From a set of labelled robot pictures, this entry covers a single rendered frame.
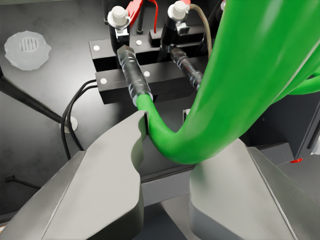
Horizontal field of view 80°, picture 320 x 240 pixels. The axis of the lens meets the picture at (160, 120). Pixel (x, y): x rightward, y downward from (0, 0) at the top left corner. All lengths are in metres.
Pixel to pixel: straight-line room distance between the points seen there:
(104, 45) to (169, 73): 0.13
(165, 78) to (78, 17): 0.34
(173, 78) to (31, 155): 0.36
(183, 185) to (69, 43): 0.45
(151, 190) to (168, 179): 0.04
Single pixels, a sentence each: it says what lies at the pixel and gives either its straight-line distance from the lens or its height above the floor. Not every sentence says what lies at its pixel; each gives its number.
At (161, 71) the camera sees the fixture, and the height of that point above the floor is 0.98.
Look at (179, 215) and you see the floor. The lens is 1.40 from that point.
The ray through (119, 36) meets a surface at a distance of 0.26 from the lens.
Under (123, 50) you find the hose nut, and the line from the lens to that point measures 0.24.
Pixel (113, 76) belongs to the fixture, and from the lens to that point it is 0.36.
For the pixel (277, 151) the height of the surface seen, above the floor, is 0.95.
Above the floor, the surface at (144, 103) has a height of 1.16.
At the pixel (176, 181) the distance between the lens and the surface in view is 0.37.
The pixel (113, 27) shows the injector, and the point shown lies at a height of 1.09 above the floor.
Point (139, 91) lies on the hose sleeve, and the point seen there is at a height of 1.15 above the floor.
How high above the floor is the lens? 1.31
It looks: 75 degrees down
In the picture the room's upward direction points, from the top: 39 degrees clockwise
